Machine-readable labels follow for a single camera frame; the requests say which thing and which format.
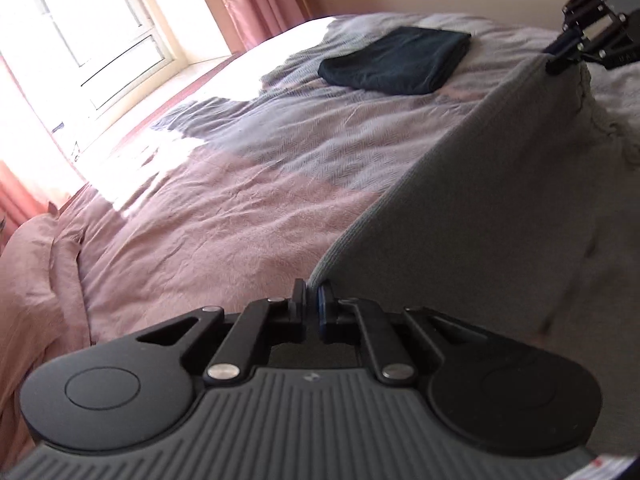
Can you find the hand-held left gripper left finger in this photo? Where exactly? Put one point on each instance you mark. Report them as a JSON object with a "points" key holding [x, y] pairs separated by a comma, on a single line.
{"points": [[300, 307]]}

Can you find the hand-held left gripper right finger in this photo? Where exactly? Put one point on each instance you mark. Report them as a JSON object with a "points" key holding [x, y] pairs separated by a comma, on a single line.
{"points": [[325, 307]]}

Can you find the grey knit sweater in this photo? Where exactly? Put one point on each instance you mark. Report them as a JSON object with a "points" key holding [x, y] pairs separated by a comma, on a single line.
{"points": [[475, 210]]}

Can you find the pink bedspread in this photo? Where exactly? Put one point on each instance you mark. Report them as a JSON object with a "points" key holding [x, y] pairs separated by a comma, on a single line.
{"points": [[240, 200]]}

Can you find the dark grey garment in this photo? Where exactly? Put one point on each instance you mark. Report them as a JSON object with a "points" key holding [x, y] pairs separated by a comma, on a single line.
{"points": [[395, 60]]}

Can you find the pink curtain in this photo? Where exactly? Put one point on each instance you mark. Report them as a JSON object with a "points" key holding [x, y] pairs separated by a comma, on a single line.
{"points": [[260, 0]]}

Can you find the window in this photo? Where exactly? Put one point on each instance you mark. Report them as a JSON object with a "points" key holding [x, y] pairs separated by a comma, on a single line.
{"points": [[100, 35]]}

